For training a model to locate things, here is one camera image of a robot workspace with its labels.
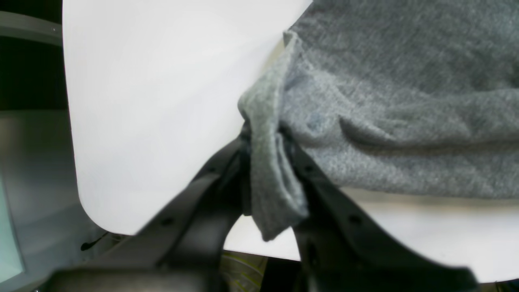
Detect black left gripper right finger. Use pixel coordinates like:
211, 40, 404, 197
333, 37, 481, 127
284, 130, 478, 284

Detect grey T-shirt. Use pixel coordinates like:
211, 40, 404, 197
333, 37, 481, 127
238, 0, 519, 241

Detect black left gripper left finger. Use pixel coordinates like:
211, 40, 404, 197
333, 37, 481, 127
51, 138, 249, 280

